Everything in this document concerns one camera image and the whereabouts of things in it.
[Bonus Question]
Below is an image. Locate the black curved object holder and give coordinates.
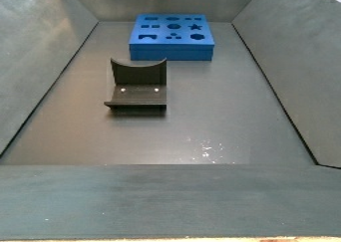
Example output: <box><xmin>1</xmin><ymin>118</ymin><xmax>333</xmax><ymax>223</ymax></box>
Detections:
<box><xmin>104</xmin><ymin>60</ymin><xmax>167</xmax><ymax>109</ymax></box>

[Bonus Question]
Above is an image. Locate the blue shape sorting board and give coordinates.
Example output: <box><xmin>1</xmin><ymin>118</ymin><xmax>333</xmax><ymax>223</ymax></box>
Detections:
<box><xmin>129</xmin><ymin>14</ymin><xmax>214</xmax><ymax>61</ymax></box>

